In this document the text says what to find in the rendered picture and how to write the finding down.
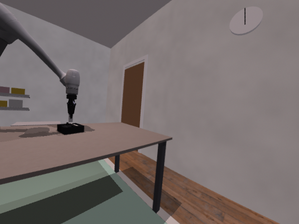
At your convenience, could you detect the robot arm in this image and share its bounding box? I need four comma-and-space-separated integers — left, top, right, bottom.
0, 3, 80, 95

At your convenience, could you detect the black lighting desk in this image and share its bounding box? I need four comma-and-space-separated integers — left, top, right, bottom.
57, 122, 84, 135

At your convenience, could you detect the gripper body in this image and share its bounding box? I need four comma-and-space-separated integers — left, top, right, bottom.
66, 94, 77, 105

